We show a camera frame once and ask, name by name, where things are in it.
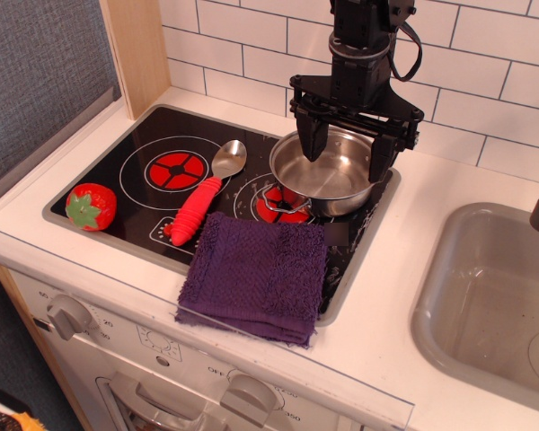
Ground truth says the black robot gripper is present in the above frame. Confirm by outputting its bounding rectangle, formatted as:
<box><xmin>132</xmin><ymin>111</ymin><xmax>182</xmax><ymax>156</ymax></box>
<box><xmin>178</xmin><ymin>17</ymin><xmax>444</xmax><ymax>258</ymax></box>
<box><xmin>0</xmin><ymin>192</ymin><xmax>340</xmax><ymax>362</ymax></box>
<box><xmin>290</xmin><ymin>40</ymin><xmax>423</xmax><ymax>183</ymax></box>

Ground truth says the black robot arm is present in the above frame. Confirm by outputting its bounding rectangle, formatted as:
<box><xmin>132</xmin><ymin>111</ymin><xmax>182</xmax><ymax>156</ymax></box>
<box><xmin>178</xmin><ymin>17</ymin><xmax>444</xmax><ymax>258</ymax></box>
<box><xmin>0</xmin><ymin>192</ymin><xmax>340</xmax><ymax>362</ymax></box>
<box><xmin>290</xmin><ymin>1</ymin><xmax>424</xmax><ymax>183</ymax></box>

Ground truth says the black toy stove top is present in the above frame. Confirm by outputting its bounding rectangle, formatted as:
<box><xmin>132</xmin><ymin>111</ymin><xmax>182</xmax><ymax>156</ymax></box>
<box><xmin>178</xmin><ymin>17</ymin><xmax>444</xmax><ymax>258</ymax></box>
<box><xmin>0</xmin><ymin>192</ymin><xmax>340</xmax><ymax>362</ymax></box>
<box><xmin>41</xmin><ymin>104</ymin><xmax>402</xmax><ymax>328</ymax></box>

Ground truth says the stainless steel pot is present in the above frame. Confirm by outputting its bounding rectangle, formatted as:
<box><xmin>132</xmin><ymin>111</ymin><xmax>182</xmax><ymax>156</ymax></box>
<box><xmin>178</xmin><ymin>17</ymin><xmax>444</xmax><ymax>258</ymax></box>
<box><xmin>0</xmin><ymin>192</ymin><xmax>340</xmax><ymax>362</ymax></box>
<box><xmin>260</xmin><ymin>126</ymin><xmax>392</xmax><ymax>217</ymax></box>

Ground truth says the purple folded towel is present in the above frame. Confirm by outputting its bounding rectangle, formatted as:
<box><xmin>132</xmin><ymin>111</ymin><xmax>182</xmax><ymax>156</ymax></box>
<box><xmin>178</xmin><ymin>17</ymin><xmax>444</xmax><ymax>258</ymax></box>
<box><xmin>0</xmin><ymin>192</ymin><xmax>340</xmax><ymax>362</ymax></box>
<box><xmin>175</xmin><ymin>212</ymin><xmax>328</xmax><ymax>347</ymax></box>

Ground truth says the grey sink basin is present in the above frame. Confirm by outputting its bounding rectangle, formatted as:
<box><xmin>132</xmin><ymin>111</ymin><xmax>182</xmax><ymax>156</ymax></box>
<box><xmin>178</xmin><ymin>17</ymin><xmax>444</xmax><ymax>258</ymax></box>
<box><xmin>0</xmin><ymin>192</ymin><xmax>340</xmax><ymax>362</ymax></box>
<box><xmin>411</xmin><ymin>202</ymin><xmax>539</xmax><ymax>411</ymax></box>

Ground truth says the red toy strawberry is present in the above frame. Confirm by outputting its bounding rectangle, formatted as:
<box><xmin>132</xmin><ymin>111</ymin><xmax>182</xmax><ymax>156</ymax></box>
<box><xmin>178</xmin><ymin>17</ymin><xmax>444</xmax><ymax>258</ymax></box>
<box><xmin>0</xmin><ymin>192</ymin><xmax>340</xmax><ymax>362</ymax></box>
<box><xmin>66</xmin><ymin>183</ymin><xmax>117</xmax><ymax>232</ymax></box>

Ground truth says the grey right oven knob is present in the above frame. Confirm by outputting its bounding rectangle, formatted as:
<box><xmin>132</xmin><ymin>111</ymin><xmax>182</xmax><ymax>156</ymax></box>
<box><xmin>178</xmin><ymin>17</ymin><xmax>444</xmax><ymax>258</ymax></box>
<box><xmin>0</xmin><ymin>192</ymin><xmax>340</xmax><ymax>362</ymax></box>
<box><xmin>220</xmin><ymin>374</ymin><xmax>278</xmax><ymax>427</ymax></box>

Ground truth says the grey oven knob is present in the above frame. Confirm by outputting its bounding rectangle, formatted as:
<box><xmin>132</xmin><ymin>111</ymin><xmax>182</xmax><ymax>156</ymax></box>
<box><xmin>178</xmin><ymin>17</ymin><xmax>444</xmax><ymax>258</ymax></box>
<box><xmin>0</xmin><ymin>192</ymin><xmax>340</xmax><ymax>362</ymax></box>
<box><xmin>220</xmin><ymin>374</ymin><xmax>278</xmax><ymax>427</ymax></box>
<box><xmin>47</xmin><ymin>295</ymin><xmax>93</xmax><ymax>340</ymax></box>

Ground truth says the white toy oven front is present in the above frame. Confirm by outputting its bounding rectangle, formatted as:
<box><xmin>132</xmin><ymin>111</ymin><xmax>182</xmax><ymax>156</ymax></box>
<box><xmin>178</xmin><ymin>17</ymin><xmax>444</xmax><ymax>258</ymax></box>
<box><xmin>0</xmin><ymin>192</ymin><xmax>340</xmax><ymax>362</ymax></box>
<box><xmin>8</xmin><ymin>268</ymin><xmax>356</xmax><ymax>431</ymax></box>

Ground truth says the grey left oven knob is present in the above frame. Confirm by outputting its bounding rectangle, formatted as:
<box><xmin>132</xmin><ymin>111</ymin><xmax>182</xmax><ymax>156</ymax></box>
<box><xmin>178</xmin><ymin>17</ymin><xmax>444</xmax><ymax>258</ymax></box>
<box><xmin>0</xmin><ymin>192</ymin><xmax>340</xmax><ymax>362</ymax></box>
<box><xmin>47</xmin><ymin>295</ymin><xmax>93</xmax><ymax>340</ymax></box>

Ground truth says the red handled metal spoon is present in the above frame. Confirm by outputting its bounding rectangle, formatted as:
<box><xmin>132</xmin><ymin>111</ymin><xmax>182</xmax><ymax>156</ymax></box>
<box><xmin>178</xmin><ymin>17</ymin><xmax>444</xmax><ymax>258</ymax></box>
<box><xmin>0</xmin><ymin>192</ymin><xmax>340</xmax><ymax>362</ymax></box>
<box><xmin>170</xmin><ymin>139</ymin><xmax>247</xmax><ymax>246</ymax></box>

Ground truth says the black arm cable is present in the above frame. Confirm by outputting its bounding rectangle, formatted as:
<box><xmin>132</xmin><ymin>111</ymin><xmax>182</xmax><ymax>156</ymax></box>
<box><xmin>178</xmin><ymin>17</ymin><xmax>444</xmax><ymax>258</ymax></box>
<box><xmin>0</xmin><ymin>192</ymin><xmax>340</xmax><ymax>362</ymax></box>
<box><xmin>388</xmin><ymin>22</ymin><xmax>423</xmax><ymax>84</ymax></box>

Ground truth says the light wooden post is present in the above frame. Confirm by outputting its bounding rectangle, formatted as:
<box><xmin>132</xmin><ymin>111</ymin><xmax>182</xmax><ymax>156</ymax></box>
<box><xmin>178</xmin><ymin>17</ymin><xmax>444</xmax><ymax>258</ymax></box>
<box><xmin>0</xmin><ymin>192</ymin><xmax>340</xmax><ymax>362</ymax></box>
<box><xmin>99</xmin><ymin>0</ymin><xmax>171</xmax><ymax>120</ymax></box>

